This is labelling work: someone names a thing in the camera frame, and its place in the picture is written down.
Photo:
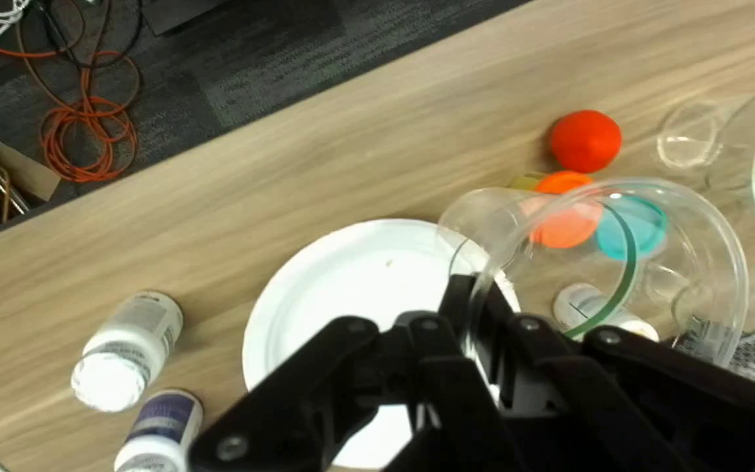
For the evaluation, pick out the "red ball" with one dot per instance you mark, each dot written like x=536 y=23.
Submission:
x=586 y=138

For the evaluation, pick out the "orange lid dough container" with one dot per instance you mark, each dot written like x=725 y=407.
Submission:
x=565 y=220

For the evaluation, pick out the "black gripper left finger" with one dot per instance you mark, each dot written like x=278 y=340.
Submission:
x=308 y=382

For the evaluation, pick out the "white pill bottle blue label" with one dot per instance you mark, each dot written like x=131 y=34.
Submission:
x=162 y=433
x=124 y=354

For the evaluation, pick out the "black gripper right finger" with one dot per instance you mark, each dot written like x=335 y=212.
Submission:
x=655 y=409

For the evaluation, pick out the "teal lid dough container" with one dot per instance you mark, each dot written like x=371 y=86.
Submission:
x=634 y=225

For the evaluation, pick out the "white paper plate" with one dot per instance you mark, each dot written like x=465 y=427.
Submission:
x=352 y=270

